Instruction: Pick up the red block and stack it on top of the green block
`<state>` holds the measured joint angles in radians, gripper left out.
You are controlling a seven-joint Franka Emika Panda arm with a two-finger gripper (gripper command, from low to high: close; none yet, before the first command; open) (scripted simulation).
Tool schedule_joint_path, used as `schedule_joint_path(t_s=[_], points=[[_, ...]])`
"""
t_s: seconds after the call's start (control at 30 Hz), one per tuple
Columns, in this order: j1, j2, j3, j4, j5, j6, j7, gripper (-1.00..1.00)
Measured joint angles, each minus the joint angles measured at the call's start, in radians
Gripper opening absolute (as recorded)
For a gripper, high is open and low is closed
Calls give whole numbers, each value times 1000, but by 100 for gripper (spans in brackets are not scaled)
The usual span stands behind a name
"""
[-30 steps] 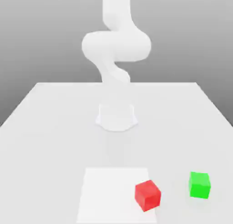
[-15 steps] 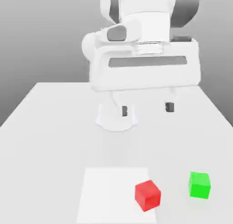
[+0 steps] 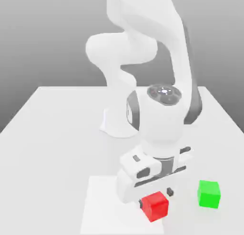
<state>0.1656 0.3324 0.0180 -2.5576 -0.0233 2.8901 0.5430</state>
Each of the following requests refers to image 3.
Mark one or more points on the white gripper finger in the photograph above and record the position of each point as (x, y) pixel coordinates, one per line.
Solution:
(140, 204)
(169, 192)

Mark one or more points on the small red cube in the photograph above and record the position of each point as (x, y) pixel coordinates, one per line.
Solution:
(155, 206)

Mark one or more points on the small green cube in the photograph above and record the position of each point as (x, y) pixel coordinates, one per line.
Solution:
(208, 194)

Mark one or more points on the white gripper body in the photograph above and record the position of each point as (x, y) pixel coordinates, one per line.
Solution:
(125, 189)

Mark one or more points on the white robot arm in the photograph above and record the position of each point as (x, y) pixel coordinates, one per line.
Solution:
(162, 120)

